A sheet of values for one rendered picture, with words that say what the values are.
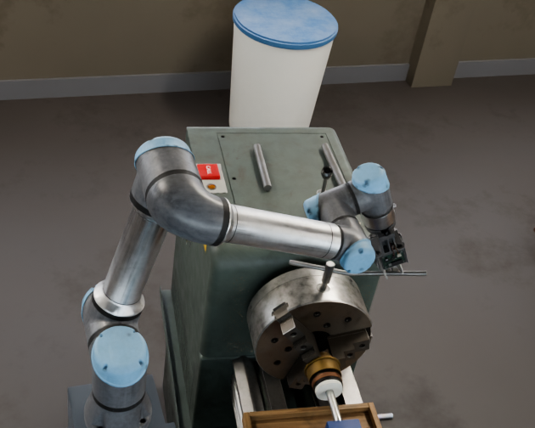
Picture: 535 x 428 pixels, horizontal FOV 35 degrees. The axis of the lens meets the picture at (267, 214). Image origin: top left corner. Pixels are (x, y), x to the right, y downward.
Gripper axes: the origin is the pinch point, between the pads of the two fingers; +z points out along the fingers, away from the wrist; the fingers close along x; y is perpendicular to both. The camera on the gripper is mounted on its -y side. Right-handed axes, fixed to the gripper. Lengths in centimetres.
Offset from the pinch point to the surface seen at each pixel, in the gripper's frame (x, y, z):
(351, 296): -11.2, -0.8, 6.3
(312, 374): -26.5, 13.8, 12.0
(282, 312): -28.9, 1.1, 1.4
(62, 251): -124, -152, 93
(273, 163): -19, -52, -1
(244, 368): -45, -8, 30
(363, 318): -9.9, 2.4, 12.4
